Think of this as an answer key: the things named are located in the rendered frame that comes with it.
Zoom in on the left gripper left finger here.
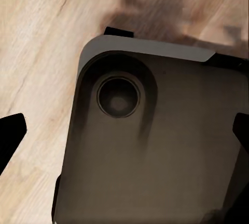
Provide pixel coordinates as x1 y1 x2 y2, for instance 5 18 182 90
0 113 27 175

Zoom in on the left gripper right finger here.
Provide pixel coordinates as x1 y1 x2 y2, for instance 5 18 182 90
232 112 249 154

